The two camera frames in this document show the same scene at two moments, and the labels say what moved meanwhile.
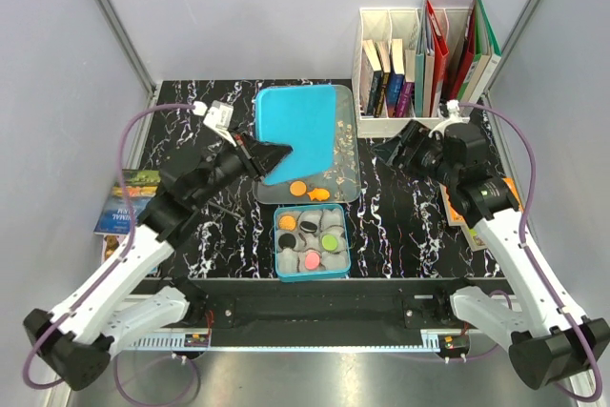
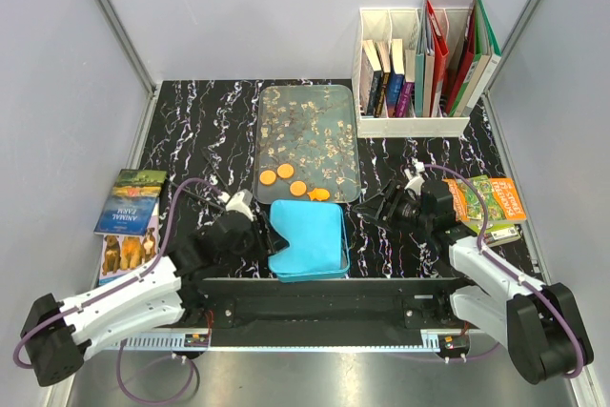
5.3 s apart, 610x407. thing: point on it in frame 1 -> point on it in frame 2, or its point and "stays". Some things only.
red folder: (439, 61) stays
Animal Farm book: (120, 216) stays
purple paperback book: (406, 104) stays
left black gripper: (257, 156) -> (276, 242)
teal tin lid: (303, 117) -> (315, 233)
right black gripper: (416, 136) -> (379, 214)
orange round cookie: (297, 188) stays
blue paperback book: (396, 77) stays
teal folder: (419, 62) stays
